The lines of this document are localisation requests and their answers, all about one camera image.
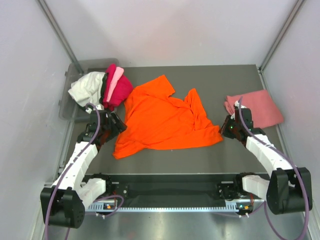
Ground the orange t shirt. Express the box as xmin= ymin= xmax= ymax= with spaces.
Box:
xmin=113 ymin=75 xmax=223 ymax=160

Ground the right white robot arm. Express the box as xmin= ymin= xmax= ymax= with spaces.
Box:
xmin=219 ymin=100 xmax=313 ymax=215

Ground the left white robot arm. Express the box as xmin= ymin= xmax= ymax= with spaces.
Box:
xmin=40 ymin=103 xmax=127 ymax=229

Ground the folded pink t shirt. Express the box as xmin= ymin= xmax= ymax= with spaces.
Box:
xmin=224 ymin=89 xmax=284 ymax=129

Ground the dark green t shirt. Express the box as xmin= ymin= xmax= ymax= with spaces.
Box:
xmin=77 ymin=71 xmax=107 ymax=110

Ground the magenta t shirt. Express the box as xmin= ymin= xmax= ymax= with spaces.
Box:
xmin=102 ymin=64 xmax=134 ymax=111

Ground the white t shirt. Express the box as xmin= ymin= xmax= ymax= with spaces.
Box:
xmin=68 ymin=71 xmax=105 ymax=107

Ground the grey plastic bin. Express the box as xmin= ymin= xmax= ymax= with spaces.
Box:
xmin=58 ymin=58 xmax=119 ymax=123

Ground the light pink t shirt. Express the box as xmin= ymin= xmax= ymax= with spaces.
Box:
xmin=105 ymin=66 xmax=124 ymax=103

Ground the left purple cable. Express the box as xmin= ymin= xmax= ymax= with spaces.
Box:
xmin=43 ymin=102 xmax=125 ymax=240

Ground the purple cable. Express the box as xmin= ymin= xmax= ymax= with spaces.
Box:
xmin=236 ymin=96 xmax=315 ymax=238
xmin=43 ymin=102 xmax=125 ymax=240

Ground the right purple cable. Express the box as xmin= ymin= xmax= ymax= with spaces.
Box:
xmin=236 ymin=96 xmax=315 ymax=238

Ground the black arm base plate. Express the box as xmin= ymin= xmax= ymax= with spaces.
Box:
xmin=106 ymin=173 xmax=250 ymax=209

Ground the slotted grey cable duct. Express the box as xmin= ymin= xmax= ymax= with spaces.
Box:
xmin=86 ymin=201 xmax=253 ymax=213

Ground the left aluminium frame post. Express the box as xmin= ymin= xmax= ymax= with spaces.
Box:
xmin=36 ymin=0 xmax=84 ymax=75

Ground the aluminium frame post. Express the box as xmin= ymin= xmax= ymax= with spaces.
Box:
xmin=258 ymin=0 xmax=307 ymax=73
xmin=36 ymin=0 xmax=84 ymax=75

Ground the right aluminium frame post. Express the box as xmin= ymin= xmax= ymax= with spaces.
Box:
xmin=258 ymin=0 xmax=307 ymax=73

